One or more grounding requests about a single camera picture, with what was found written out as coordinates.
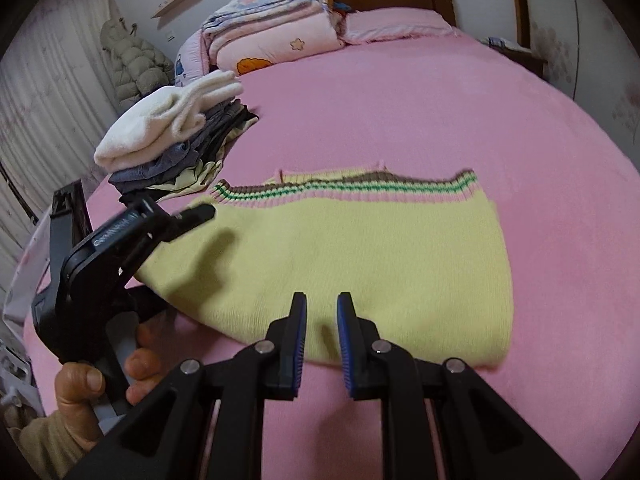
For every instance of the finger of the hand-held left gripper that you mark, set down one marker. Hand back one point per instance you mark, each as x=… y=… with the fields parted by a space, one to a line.
x=190 y=217

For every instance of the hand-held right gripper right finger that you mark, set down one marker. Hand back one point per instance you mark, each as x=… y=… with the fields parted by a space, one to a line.
x=346 y=350

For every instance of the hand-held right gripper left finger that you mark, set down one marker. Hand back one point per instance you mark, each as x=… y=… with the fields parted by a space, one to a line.
x=299 y=345

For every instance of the yellow knit cardigan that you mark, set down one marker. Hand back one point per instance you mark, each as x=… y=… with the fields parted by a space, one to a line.
x=375 y=260

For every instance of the person's left forearm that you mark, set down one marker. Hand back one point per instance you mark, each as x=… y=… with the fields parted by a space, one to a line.
x=40 y=447

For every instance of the person's left hand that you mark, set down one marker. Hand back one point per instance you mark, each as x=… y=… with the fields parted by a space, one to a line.
x=80 y=395

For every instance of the pale yellow folded garment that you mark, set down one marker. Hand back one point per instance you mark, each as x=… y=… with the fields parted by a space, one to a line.
x=195 y=175

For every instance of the black folded garment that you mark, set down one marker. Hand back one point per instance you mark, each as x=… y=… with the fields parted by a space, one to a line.
x=145 y=196

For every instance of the white plastic rack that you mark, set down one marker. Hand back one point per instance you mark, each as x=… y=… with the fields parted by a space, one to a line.
x=15 y=350

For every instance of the white fluffy folded garment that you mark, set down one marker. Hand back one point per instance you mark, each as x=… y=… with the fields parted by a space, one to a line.
x=145 y=125

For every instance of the dark grey folded garment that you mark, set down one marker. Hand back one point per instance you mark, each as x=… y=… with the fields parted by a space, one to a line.
x=240 y=122

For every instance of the cushion with blue bag print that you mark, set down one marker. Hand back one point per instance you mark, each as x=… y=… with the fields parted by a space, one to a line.
x=187 y=62

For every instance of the olive puffer jacket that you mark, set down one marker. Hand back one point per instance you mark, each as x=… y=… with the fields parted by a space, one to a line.
x=132 y=65

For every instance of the pale curtain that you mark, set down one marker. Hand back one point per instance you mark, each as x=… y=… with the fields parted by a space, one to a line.
x=50 y=110

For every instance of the pink folded quilt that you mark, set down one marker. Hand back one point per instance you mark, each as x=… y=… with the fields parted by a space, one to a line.
x=280 y=45

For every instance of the floral folded quilt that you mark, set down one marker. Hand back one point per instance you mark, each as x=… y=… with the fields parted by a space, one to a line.
x=270 y=2

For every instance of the pink bed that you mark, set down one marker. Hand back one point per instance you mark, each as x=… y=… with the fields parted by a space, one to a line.
x=425 y=110

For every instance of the pink pillow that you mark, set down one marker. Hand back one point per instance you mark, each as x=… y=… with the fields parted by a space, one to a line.
x=400 y=22

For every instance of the wooden nightstand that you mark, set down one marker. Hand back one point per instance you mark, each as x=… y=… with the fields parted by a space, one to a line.
x=525 y=60

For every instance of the papers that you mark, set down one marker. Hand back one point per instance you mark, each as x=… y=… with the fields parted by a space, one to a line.
x=505 y=42

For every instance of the floral wardrobe doors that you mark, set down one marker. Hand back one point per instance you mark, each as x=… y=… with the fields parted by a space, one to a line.
x=590 y=35

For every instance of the wooden wall shelf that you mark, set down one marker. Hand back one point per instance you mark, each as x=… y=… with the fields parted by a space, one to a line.
x=177 y=2

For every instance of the wooden door frame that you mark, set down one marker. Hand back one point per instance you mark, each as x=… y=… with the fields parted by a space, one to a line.
x=519 y=5

